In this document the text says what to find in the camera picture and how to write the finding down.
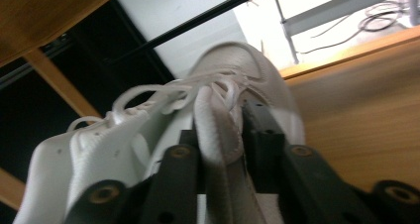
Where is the black metal rod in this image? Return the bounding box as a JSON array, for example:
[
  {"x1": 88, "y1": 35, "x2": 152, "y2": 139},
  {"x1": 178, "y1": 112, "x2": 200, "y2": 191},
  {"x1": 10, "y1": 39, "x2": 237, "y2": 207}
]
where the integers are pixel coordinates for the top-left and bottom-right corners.
[{"x1": 107, "y1": 0, "x2": 285, "y2": 66}]

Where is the wooden shoe rack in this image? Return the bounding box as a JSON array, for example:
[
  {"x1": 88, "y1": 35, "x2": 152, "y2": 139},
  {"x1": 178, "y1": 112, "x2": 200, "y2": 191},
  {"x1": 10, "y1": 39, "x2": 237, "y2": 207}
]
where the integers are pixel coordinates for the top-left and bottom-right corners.
[{"x1": 0, "y1": 0, "x2": 420, "y2": 212}]

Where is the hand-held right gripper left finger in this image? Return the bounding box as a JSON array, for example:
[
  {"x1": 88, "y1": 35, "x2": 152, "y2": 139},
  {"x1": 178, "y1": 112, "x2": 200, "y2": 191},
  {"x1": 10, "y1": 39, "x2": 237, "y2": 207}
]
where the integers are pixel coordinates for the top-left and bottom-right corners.
[{"x1": 178, "y1": 129, "x2": 206, "y2": 196}]

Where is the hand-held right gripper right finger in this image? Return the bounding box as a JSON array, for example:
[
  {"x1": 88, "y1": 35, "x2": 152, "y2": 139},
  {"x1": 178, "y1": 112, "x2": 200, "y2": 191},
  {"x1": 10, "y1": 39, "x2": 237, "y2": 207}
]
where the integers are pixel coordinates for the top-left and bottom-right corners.
[{"x1": 242, "y1": 97, "x2": 287, "y2": 194}]

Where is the grey metal frame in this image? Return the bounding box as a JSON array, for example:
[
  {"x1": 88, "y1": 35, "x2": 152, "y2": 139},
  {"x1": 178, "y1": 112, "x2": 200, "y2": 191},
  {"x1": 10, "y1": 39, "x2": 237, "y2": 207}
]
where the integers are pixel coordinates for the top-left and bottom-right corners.
[{"x1": 272, "y1": 0, "x2": 420, "y2": 65}]

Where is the white sneaker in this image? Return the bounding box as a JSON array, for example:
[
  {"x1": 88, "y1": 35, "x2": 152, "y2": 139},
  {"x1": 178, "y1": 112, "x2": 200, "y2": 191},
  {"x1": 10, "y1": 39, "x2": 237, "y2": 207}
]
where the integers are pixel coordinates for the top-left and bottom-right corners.
[{"x1": 13, "y1": 41, "x2": 307, "y2": 224}]

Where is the dark cable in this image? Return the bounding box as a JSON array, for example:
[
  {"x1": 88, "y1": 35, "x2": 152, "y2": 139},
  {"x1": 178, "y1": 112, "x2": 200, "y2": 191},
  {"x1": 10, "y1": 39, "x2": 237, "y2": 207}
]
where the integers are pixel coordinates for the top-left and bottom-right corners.
[{"x1": 297, "y1": 0, "x2": 410, "y2": 56}]

